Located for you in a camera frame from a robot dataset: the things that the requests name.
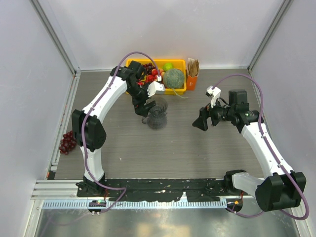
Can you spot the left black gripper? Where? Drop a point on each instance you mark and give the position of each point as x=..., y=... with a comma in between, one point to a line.
x=139, y=108

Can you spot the dark red grape bunch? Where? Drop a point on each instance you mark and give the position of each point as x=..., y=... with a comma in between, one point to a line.
x=149, y=67

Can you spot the green netted melon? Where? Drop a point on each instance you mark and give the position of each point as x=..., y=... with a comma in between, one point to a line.
x=173, y=78

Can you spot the grey transparent glass server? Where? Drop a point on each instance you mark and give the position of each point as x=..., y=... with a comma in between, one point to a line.
x=155, y=122

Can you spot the yellow plastic tray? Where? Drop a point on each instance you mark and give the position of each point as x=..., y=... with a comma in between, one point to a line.
x=177, y=63

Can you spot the orange filter box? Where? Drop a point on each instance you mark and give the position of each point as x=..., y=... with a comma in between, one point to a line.
x=191, y=82

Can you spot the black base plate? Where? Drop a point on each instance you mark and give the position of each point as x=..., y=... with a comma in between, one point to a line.
x=161, y=190

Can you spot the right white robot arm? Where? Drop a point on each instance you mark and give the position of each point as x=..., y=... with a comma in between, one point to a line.
x=281, y=186

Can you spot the red grape bunch on table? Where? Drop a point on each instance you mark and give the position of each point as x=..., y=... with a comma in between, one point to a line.
x=68, y=143

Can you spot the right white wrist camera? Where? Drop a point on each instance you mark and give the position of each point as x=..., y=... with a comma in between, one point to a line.
x=213, y=93

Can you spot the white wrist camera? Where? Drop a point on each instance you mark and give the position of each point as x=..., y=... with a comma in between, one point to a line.
x=213, y=93
x=155, y=88

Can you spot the red lychee cluster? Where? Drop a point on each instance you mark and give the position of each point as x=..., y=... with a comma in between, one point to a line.
x=151, y=76

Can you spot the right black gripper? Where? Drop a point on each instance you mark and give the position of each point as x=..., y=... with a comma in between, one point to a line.
x=205, y=112

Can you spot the slotted cable duct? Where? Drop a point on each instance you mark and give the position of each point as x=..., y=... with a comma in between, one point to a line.
x=89, y=204

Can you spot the grey transparent coffee dripper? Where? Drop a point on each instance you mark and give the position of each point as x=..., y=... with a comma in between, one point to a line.
x=159, y=108

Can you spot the green pear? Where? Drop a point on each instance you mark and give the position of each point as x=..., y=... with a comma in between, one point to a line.
x=167, y=66

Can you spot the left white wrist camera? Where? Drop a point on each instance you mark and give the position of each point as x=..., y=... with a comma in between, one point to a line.
x=155, y=88

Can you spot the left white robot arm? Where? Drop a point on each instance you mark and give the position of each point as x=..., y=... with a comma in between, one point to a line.
x=87, y=124

